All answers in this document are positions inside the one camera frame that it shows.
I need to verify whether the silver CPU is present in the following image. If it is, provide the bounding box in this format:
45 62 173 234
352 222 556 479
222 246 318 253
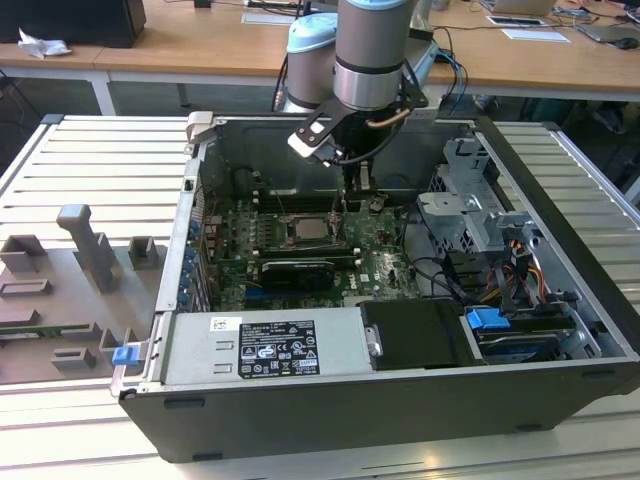
293 218 327 242

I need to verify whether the black RAM slot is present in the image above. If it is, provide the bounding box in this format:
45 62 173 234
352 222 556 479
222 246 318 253
255 198 349 211
252 248 363 263
259 241 357 253
255 191 349 202

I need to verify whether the CPU socket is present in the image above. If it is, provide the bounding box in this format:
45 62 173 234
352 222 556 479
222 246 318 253
280 212 347 251

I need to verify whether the silver metal drive cage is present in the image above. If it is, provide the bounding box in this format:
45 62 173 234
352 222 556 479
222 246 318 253
414 137 541 256

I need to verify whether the green motherboard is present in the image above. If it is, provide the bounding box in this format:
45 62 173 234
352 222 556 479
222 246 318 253
199 192 426 311

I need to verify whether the white and blue sheet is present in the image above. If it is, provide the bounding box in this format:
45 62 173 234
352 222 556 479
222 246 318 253
241 12 301 25

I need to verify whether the black graphics card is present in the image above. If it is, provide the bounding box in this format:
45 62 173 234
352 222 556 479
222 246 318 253
259 258 336 292

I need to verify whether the grey case release latch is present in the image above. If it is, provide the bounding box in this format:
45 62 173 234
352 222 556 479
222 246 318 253
185 111 216 146

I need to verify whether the wooden desk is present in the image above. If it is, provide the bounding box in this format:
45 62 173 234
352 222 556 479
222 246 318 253
0 0 640 117

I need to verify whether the white-framed dark tablet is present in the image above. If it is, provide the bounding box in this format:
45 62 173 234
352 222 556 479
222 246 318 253
487 14 547 29

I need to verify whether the white paper sheet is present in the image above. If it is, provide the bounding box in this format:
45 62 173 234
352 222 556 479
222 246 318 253
501 28 572 45

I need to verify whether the open silver laptop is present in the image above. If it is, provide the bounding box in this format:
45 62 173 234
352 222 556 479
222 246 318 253
492 0 557 15

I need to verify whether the blue disk carrier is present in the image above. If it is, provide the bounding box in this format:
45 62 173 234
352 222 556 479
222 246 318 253
463 307 576 365

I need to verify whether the silver power supply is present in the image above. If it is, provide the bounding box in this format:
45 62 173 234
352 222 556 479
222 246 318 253
162 305 374 386

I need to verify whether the closed grey laptop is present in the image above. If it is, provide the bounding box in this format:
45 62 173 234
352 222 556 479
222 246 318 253
577 22 640 47

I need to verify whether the black PC case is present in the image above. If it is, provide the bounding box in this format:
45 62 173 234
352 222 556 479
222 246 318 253
118 113 640 464

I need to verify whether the black computer box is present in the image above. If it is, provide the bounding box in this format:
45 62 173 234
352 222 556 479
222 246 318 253
0 0 147 50

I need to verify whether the crumpled white paper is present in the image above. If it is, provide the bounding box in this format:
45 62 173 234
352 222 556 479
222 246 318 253
17 27 71 60

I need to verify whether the grey-brown parts rack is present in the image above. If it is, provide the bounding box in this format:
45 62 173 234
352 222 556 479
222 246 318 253
0 202 169 386

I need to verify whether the green RAM stick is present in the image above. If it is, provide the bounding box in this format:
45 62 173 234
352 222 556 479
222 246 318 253
0 325 69 340

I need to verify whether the bronze cable hose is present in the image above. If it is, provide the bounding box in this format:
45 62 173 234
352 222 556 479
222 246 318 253
366 106 409 130

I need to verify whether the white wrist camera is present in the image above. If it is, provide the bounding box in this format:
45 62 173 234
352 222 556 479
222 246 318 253
287 107 344 167

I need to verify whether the blue cable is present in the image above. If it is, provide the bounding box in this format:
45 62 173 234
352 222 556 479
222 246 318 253
437 47 471 109

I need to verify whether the black wire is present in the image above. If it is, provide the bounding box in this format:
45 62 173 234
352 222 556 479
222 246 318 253
399 202 474 307

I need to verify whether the coloured power wire bundle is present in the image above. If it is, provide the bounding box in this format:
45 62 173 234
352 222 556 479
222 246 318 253
479 239 549 314

